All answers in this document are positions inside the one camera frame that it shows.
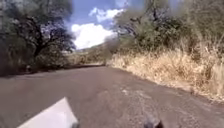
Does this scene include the wooded hillside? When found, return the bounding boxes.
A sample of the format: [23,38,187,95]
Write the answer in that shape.
[66,39,118,66]

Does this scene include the grey asphalt road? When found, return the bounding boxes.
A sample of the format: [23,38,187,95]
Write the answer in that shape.
[0,65,224,128]

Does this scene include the dry yellow grass verge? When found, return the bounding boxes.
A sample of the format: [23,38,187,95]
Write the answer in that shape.
[108,46,224,103]

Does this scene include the row of green bushy trees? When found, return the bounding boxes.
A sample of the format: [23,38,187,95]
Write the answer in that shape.
[111,0,224,64]

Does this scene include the row of dark trees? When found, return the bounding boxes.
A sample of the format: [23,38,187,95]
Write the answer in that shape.
[0,0,77,77]

